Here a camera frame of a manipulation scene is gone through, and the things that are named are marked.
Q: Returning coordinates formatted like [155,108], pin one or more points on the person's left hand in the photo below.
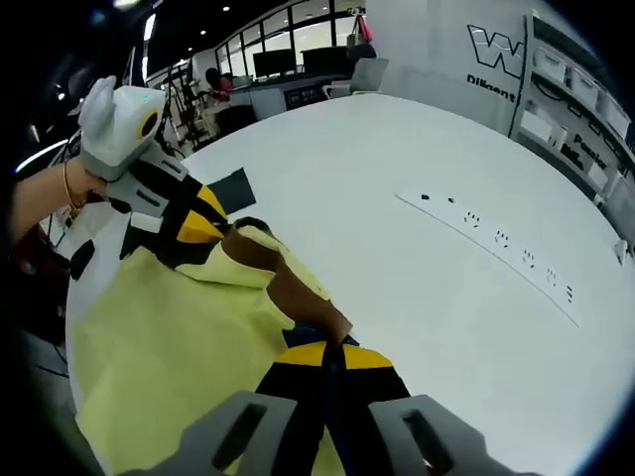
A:
[89,186]

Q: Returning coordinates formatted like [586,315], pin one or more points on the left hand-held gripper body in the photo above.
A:
[116,134]

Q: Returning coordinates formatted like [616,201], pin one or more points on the black oval device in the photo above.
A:
[82,260]

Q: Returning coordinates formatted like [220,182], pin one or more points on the pink hanging bag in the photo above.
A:
[364,35]

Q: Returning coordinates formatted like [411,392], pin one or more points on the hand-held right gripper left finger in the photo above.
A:
[292,421]

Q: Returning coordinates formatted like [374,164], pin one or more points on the white office chair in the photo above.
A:
[367,74]

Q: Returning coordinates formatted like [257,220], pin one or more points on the white storage bin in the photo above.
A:
[583,84]
[548,64]
[615,114]

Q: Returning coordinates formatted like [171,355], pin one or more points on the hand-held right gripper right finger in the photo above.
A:
[367,396]

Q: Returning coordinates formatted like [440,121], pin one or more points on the yellow and blue garment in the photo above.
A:
[164,322]

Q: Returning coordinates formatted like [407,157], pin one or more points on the white shelf rack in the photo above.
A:
[518,114]

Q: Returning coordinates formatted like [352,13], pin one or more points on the white power strip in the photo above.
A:
[496,243]

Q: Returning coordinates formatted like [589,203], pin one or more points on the black monitor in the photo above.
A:
[325,59]
[273,63]

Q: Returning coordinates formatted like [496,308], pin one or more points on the small white device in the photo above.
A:
[621,250]

